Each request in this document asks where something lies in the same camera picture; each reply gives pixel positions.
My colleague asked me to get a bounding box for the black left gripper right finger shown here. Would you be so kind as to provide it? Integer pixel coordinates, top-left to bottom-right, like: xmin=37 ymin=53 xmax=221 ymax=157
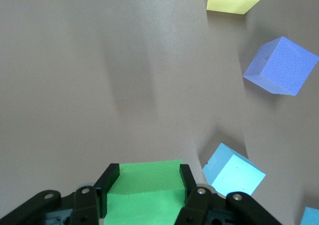
xmin=174 ymin=163 xmax=282 ymax=225

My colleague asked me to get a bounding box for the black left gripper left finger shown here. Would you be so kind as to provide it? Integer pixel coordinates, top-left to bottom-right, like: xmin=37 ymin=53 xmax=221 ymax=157
xmin=0 ymin=163 xmax=121 ymax=225

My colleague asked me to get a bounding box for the green foam block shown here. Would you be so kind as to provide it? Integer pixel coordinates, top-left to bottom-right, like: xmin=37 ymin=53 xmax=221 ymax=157
xmin=103 ymin=159 xmax=187 ymax=225

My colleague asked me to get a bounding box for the blue foam block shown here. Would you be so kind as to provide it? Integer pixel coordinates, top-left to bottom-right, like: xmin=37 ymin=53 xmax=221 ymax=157
xmin=201 ymin=142 xmax=267 ymax=198
xmin=298 ymin=206 xmax=319 ymax=225

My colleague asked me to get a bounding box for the brown table cover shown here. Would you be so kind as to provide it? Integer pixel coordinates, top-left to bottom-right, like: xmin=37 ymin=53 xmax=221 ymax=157
xmin=0 ymin=0 xmax=319 ymax=225

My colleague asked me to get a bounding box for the purple foam block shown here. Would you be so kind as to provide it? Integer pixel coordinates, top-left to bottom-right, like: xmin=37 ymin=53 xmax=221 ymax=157
xmin=242 ymin=35 xmax=319 ymax=97

